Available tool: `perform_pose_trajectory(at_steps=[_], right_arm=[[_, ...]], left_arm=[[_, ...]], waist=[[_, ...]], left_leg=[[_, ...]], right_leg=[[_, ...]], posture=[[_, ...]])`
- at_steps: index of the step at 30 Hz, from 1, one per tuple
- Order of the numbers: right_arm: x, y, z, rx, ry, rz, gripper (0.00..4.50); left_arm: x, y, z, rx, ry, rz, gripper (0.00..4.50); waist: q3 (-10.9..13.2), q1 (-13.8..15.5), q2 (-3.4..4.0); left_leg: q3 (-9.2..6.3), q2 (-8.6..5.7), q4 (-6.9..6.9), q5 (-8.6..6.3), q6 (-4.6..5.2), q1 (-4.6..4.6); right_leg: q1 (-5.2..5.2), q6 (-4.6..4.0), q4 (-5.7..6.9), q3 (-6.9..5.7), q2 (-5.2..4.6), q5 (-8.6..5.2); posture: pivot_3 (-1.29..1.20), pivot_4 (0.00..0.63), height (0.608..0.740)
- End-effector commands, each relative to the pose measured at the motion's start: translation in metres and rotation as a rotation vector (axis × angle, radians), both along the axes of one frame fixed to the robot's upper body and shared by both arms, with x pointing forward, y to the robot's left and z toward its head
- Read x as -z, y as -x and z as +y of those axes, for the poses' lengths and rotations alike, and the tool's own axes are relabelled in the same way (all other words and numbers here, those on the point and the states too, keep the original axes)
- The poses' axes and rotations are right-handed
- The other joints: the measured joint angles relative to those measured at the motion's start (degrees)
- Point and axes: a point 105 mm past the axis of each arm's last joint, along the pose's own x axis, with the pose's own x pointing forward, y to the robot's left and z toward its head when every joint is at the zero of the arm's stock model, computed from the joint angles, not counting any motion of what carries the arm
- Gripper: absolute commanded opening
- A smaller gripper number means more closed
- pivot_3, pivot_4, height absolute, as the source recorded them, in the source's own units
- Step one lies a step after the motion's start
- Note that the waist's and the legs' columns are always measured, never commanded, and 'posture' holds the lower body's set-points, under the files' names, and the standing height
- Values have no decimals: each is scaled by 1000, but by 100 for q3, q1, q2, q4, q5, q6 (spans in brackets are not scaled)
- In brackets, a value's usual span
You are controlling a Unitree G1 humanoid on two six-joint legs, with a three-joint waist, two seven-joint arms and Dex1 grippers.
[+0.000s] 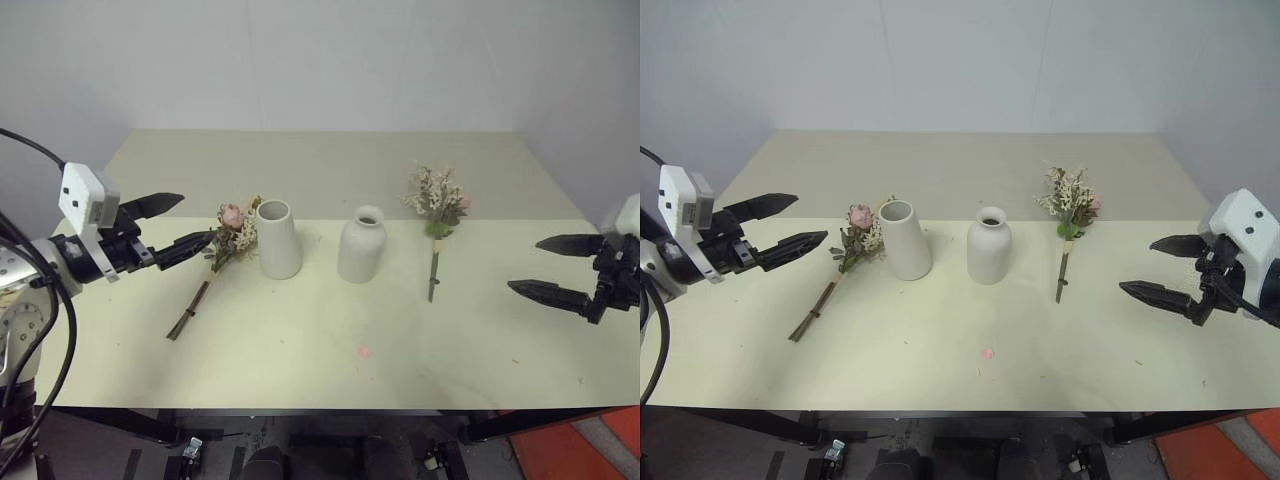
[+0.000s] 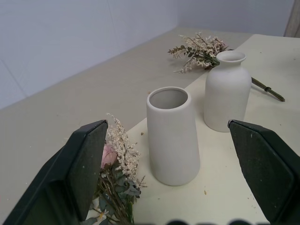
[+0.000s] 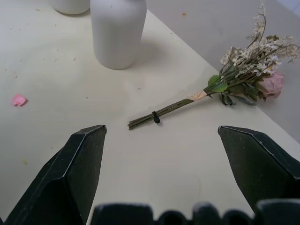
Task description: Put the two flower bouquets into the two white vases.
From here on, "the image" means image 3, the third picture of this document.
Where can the pink petal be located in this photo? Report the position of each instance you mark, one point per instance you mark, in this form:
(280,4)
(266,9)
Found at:
(18,99)

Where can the artificial flower bouquet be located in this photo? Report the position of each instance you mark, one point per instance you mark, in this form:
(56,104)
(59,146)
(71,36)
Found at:
(234,86)

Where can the wide white ceramic vase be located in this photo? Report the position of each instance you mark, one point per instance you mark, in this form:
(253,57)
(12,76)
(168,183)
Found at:
(70,5)

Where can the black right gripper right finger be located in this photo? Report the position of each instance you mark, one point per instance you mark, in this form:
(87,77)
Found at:
(255,168)

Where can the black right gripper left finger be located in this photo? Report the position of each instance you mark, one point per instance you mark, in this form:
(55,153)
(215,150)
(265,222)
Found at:
(68,178)

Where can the tall white ceramic vase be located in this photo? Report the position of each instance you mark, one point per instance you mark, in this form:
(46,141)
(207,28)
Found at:
(117,32)

